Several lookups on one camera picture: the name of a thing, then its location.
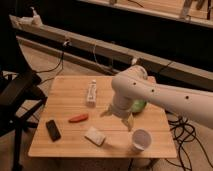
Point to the grey metal rail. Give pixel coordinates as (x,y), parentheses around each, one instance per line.
(176,71)

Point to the white paper cup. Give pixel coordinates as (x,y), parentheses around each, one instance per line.
(141,140)

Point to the white sponge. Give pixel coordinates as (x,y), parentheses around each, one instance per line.
(95,136)

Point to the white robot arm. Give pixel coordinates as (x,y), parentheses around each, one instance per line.
(132,84)

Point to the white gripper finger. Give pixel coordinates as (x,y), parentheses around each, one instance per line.
(129,122)
(107,112)

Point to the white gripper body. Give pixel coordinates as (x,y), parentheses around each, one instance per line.
(121,109)

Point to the orange carrot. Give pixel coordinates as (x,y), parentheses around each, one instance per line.
(78,118)

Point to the black chair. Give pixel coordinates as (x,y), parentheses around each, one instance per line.
(20,95)

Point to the wooden table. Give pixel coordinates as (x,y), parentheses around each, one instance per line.
(67,98)

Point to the green ceramic bowl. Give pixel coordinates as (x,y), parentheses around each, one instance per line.
(138,106)

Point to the white bottle on rail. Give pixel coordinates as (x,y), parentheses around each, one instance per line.
(36,18)

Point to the black phone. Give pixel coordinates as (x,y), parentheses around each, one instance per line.
(53,130)

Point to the white tube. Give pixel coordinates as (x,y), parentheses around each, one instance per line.
(91,94)

